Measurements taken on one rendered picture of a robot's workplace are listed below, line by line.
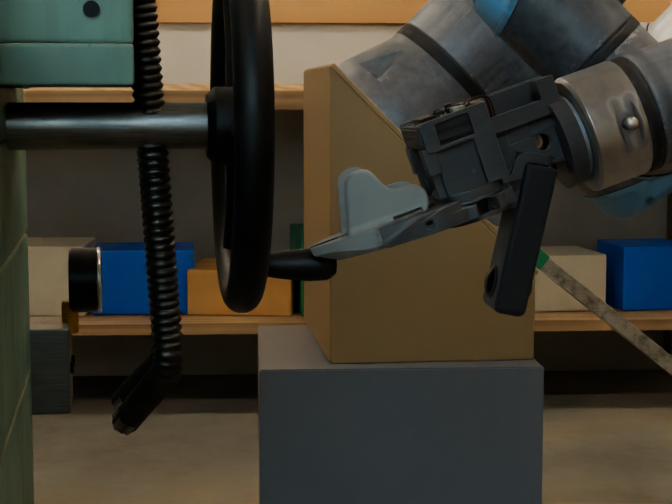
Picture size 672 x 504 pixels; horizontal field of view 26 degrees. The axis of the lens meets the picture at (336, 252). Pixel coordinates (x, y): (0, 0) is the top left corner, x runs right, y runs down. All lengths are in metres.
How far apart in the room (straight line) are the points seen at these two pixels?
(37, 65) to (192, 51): 3.30
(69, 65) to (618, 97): 0.40
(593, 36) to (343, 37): 3.17
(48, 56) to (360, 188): 0.24
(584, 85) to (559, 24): 0.14
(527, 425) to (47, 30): 0.73
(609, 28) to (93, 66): 0.43
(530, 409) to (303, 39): 2.90
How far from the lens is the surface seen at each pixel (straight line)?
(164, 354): 1.14
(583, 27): 1.22
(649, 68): 1.10
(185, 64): 4.35
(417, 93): 1.57
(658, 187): 1.61
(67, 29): 1.08
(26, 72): 1.06
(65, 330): 1.37
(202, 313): 3.92
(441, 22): 1.61
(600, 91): 1.08
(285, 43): 4.35
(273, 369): 1.52
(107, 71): 1.06
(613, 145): 1.08
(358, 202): 1.06
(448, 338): 1.57
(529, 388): 1.55
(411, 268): 1.55
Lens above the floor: 0.83
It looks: 6 degrees down
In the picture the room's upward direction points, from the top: straight up
